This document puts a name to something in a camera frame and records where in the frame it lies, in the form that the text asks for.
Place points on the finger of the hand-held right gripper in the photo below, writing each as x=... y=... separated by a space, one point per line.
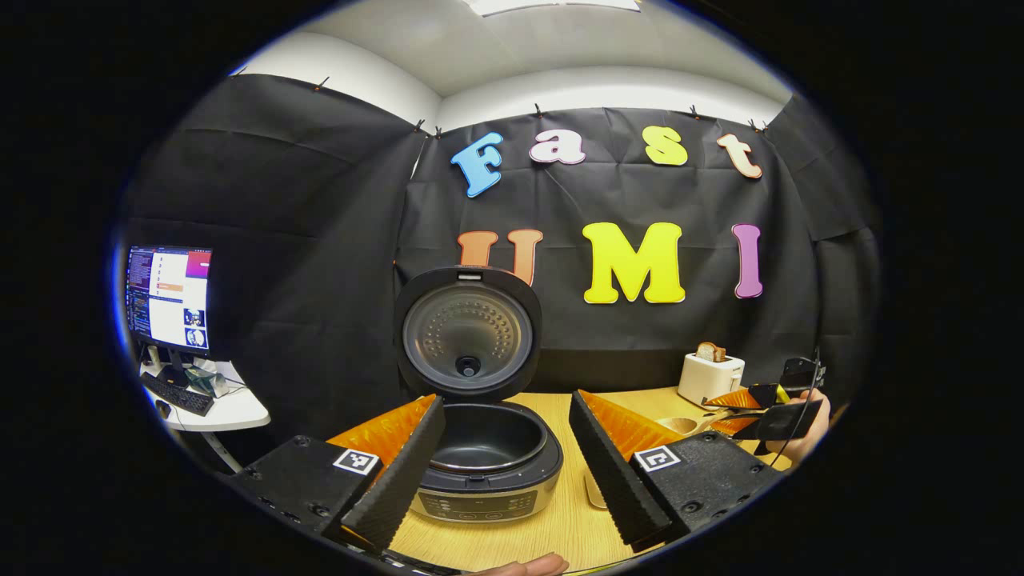
x=744 y=398
x=788 y=420

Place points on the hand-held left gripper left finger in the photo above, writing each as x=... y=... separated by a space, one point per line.
x=400 y=472

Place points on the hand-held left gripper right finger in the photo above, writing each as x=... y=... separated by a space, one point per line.
x=612 y=472

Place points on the wooden spoon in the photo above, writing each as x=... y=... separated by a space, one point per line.
x=680 y=426

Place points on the black silver rice cooker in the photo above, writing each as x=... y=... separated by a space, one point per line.
x=496 y=472

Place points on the clear plastic container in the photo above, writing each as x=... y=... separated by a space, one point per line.
x=596 y=492

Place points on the white toaster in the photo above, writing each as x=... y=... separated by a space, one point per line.
x=708 y=376

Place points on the toasted bread slice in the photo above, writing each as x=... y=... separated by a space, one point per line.
x=710 y=350

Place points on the white side table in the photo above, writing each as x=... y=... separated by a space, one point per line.
x=236 y=408

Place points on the green packet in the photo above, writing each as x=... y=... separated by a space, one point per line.
x=206 y=381

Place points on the black backdrop cloth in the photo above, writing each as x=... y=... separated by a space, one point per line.
x=320 y=256

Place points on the black keyboard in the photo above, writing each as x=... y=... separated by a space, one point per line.
x=178 y=396

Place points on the black computer mouse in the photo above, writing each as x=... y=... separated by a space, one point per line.
x=164 y=409

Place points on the computer monitor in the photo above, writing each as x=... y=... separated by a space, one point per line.
x=172 y=300

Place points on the ceiling light panel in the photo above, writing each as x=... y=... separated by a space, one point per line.
x=552 y=5

